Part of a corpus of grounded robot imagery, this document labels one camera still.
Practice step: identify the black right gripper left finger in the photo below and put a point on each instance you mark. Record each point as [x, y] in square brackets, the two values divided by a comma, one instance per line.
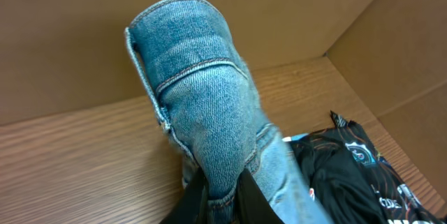
[192, 207]

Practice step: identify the blue denim jeans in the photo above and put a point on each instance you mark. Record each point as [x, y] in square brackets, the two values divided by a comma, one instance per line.
[206, 102]

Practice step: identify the black printed t-shirt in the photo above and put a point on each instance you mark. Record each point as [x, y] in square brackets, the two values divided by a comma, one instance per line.
[352, 180]

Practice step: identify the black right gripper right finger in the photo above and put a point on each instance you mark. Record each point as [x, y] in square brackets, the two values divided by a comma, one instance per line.
[252, 206]

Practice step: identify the light blue garment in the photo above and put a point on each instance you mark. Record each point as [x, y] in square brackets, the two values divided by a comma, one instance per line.
[294, 137]

